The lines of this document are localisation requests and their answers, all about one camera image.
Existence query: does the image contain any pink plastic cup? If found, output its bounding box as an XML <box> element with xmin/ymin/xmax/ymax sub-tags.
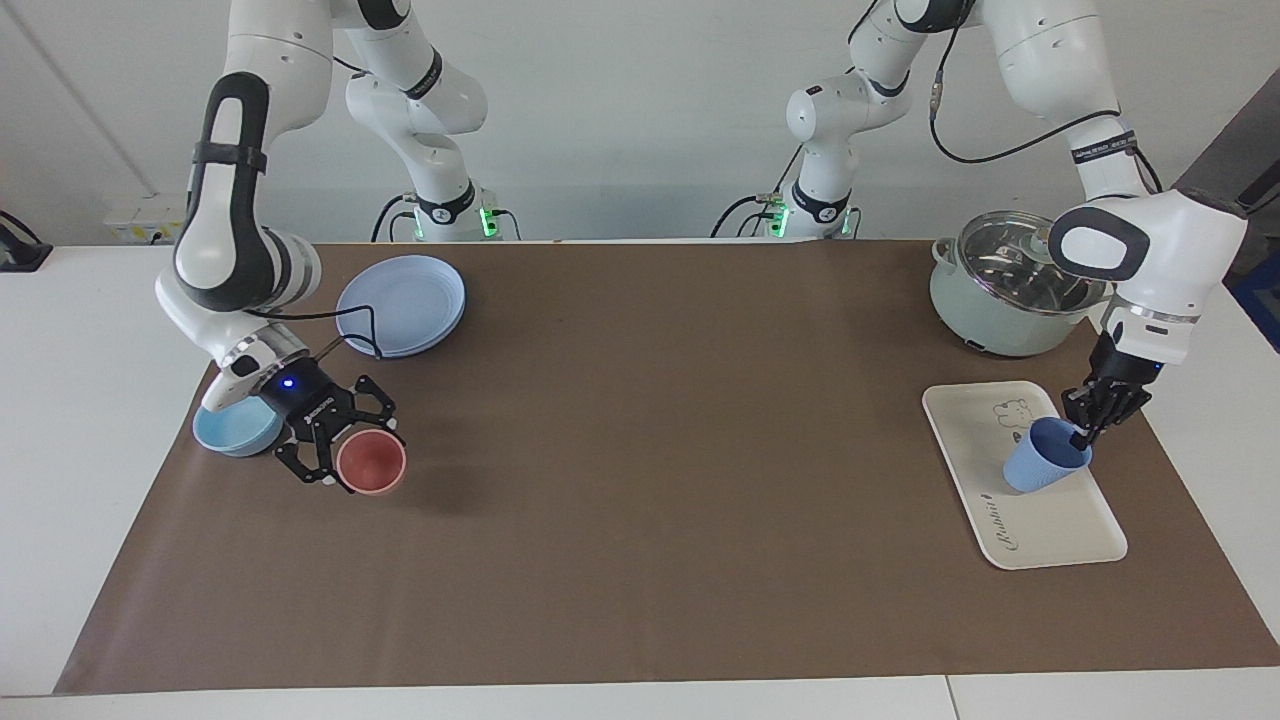
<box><xmin>335</xmin><ymin>430</ymin><xmax>408</xmax><ymax>497</ymax></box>

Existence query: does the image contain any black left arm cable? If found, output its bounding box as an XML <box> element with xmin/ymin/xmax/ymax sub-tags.
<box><xmin>929</xmin><ymin>25</ymin><xmax>1167</xmax><ymax>197</ymax></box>

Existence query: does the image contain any blue plastic cup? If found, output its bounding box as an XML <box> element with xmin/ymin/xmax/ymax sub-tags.
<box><xmin>1003</xmin><ymin>417</ymin><xmax>1094</xmax><ymax>494</ymax></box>

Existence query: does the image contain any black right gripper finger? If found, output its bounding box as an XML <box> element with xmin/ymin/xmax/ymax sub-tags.
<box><xmin>275</xmin><ymin>425</ymin><xmax>357</xmax><ymax>491</ymax></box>
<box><xmin>335</xmin><ymin>374</ymin><xmax>400</xmax><ymax>432</ymax></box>

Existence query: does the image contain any small black desk device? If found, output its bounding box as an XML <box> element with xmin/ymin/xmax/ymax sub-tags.
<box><xmin>0</xmin><ymin>211</ymin><xmax>54</xmax><ymax>273</ymax></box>

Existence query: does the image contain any white wall socket strip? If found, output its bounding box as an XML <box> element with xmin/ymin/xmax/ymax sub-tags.
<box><xmin>104</xmin><ymin>194</ymin><xmax>188</xmax><ymax>244</ymax></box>

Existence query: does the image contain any blue crate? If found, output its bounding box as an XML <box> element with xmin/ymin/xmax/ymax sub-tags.
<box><xmin>1229</xmin><ymin>248</ymin><xmax>1280</xmax><ymax>353</ymax></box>

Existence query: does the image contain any brown paper table mat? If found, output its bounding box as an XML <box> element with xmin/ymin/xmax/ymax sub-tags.
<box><xmin>55</xmin><ymin>240</ymin><xmax>1280</xmax><ymax>696</ymax></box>

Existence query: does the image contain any cream rabbit print tray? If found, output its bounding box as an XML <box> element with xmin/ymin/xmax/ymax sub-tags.
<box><xmin>921</xmin><ymin>380</ymin><xmax>1129</xmax><ymax>571</ymax></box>

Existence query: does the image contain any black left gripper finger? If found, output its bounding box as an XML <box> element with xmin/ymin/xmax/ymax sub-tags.
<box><xmin>1088</xmin><ymin>391</ymin><xmax>1152</xmax><ymax>447</ymax></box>
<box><xmin>1061</xmin><ymin>385</ymin><xmax>1107</xmax><ymax>447</ymax></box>

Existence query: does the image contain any mint green electric pot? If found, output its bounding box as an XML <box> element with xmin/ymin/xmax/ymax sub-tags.
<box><xmin>929</xmin><ymin>210</ymin><xmax>1114</xmax><ymax>358</ymax></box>

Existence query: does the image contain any dark grey panel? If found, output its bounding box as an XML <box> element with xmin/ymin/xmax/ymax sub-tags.
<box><xmin>1178</xmin><ymin>68</ymin><xmax>1280</xmax><ymax>293</ymax></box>

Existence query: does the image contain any pale blue plate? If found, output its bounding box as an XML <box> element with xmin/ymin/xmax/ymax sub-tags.
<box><xmin>335</xmin><ymin>255</ymin><xmax>468</xmax><ymax>359</ymax></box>

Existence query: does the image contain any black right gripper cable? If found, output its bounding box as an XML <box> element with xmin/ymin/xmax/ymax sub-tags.
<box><xmin>244</xmin><ymin>304</ymin><xmax>387</xmax><ymax>362</ymax></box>

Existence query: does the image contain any black base cable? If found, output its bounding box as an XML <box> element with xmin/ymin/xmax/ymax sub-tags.
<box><xmin>370</xmin><ymin>192</ymin><xmax>423</xmax><ymax>242</ymax></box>
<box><xmin>710</xmin><ymin>143</ymin><xmax>803</xmax><ymax>240</ymax></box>

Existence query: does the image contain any light blue bowl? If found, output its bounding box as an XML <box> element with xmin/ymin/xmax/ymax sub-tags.
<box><xmin>192</xmin><ymin>395</ymin><xmax>287</xmax><ymax>459</ymax></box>

